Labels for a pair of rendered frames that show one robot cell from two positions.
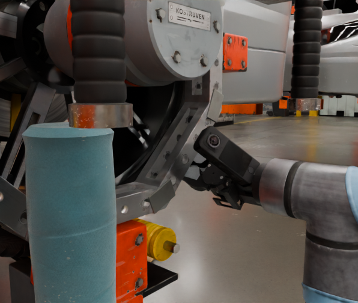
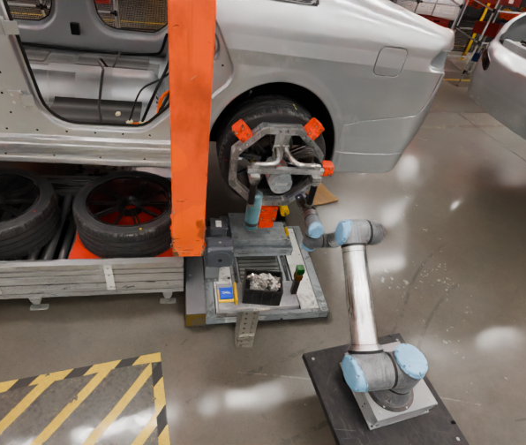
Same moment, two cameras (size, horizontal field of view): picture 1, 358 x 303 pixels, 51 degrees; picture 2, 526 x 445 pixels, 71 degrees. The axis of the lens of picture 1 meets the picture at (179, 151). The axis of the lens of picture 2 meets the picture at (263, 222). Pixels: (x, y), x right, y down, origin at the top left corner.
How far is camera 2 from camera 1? 187 cm
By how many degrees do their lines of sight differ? 43
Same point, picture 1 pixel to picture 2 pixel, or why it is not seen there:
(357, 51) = not seen: outside the picture
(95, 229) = (254, 211)
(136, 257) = (273, 213)
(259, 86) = (367, 167)
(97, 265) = (253, 215)
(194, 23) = (281, 184)
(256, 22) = (372, 144)
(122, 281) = (267, 216)
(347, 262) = (306, 239)
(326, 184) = (309, 222)
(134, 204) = (275, 202)
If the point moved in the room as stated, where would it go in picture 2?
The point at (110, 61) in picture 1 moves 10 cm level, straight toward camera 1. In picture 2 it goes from (251, 200) to (241, 210)
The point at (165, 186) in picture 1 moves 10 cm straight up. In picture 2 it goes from (286, 200) to (289, 188)
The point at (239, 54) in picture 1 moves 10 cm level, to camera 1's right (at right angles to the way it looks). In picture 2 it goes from (327, 171) to (341, 179)
